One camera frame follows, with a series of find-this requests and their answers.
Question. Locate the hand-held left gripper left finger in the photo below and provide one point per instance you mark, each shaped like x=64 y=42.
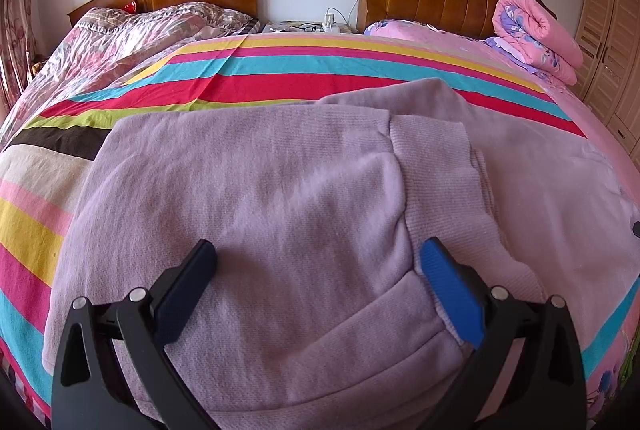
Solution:
x=190 y=280

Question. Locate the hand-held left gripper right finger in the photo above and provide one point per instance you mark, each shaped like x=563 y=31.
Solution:
x=450 y=290

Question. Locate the lilac knit sweater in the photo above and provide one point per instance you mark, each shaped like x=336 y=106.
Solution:
x=280 y=190

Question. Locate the plaid cloth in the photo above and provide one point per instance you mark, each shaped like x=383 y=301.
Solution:
x=27 y=392

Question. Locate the rainbow striped blanket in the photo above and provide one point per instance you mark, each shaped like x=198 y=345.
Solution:
x=300 y=70

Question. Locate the striped pillow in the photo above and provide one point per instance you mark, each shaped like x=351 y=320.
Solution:
x=251 y=26

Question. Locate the pink floral pillow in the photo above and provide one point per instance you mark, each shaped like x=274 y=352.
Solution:
x=420 y=30

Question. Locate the white nightstand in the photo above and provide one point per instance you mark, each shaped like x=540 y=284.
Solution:
x=277 y=29

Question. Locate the rolled pink floral quilt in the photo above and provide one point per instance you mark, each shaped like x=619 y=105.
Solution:
x=535 y=30

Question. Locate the black eyeglasses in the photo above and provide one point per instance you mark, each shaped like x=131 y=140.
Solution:
x=305 y=28

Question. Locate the white charger plug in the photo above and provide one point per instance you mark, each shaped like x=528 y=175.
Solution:
x=330 y=21

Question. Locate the light wooden wardrobe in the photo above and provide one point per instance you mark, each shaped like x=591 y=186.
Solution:
x=610 y=40

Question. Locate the floral curtain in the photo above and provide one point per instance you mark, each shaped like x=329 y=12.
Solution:
x=15 y=30

